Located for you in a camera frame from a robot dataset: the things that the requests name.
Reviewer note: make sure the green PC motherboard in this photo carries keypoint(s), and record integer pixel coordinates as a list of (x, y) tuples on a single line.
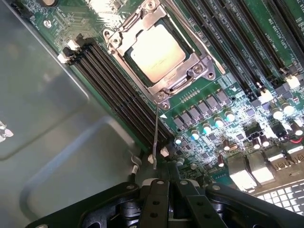
[(240, 123)]

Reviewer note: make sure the silver motherboard screw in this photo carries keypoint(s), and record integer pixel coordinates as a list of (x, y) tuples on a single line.
[(47, 23)]

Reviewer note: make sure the black expansion slot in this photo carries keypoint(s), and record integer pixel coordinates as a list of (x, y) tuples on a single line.
[(285, 21), (298, 9)]

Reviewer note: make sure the white case sticker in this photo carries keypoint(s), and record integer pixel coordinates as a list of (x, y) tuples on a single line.
[(5, 131)]

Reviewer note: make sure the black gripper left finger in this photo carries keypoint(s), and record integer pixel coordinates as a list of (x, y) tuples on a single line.
[(155, 204)]

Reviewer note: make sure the grey metal PC case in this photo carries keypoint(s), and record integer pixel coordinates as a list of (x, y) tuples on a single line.
[(47, 99)]

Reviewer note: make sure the silver round capacitor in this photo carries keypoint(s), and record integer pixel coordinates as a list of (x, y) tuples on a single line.
[(206, 129), (230, 116), (226, 145), (288, 108), (194, 135), (218, 122), (221, 161), (297, 128), (178, 140), (277, 114)]

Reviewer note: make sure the black fan header connector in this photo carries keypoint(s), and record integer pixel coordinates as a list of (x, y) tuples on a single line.
[(253, 134)]

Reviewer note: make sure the CPU socket metal frame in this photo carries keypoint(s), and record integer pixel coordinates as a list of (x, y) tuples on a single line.
[(210, 72)]

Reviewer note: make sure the black RAM slot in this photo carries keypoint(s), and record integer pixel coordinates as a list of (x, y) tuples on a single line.
[(275, 59), (241, 59), (129, 95), (95, 95), (257, 59), (225, 59), (117, 95), (107, 95)]

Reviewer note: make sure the metal rear port housing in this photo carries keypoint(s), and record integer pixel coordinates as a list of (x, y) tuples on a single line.
[(277, 158), (297, 154), (261, 166), (241, 172)]

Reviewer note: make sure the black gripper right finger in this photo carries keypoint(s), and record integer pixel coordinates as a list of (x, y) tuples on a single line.
[(202, 209)]

